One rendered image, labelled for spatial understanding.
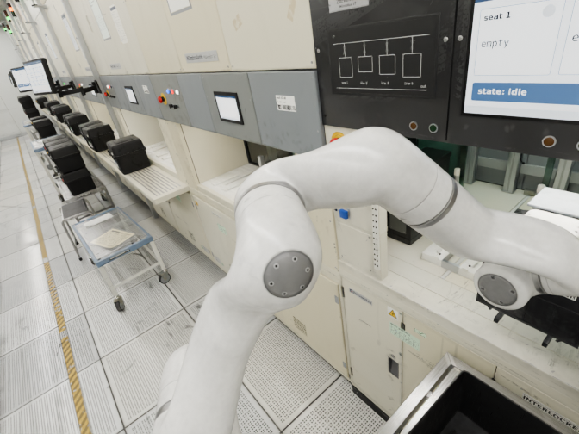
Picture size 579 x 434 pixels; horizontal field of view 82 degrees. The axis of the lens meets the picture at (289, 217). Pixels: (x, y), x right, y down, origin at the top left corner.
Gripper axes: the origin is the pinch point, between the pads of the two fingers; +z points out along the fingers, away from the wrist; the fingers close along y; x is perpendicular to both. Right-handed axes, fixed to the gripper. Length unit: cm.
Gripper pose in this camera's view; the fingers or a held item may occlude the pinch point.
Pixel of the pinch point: (565, 212)
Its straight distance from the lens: 91.8
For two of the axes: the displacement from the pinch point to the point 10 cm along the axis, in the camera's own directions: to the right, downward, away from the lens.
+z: 7.7, -4.2, 4.8
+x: -1.5, -8.5, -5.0
